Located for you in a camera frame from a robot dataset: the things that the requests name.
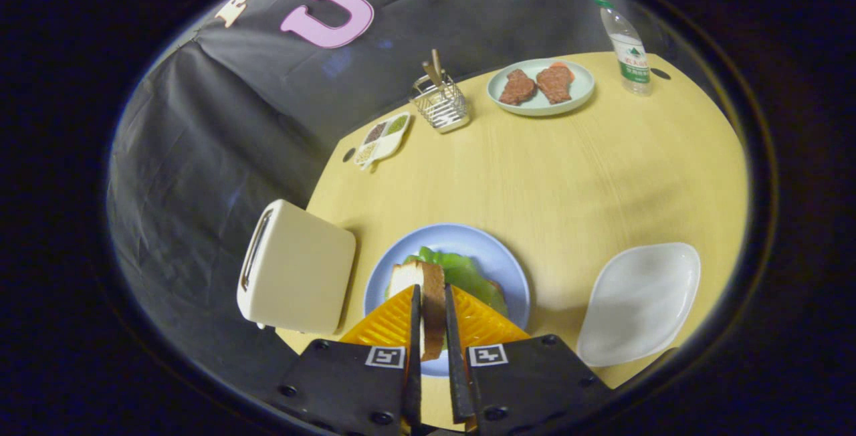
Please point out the brown meat patty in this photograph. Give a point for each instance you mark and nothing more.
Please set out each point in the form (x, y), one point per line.
(555, 83)
(517, 87)

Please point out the clear water bottle green cap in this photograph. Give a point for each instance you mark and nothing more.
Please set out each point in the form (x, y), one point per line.
(632, 61)

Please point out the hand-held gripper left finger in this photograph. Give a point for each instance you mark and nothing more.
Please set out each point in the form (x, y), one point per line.
(415, 356)

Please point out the black backdrop cloth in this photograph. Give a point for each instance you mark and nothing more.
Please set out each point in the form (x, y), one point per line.
(200, 122)

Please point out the white toaster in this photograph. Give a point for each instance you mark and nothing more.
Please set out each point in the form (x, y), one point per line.
(301, 269)

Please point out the green lettuce leaf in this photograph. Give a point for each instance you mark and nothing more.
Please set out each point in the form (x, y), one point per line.
(468, 275)

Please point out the blue plate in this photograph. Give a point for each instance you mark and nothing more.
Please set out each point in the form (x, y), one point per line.
(481, 242)

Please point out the white divided condiment tray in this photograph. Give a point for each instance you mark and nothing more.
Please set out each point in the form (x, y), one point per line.
(382, 142)

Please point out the wooden utensil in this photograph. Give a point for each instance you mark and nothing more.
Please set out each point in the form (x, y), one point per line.
(437, 63)
(431, 73)

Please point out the white plate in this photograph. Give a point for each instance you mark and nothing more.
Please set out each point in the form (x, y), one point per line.
(638, 305)

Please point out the toasted bread slice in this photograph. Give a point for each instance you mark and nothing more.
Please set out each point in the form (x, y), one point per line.
(433, 309)

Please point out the light green plate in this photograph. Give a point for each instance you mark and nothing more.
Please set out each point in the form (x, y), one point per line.
(582, 85)

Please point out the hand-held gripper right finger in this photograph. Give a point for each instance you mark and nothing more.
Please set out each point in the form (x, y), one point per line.
(455, 356)

